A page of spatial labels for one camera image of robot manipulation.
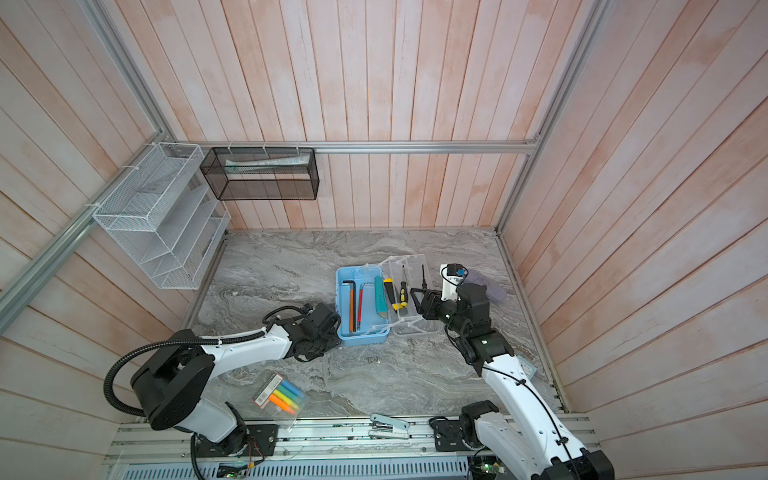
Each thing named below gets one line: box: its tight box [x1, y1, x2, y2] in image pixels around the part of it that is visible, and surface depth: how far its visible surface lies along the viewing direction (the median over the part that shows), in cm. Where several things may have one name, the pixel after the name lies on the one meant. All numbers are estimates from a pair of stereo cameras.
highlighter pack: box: [252, 373, 310, 420], surface depth 81 cm
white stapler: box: [368, 413, 411, 440], surface depth 76 cm
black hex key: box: [342, 280, 356, 327], surface depth 102 cm
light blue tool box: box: [336, 265, 390, 346], surface depth 97 cm
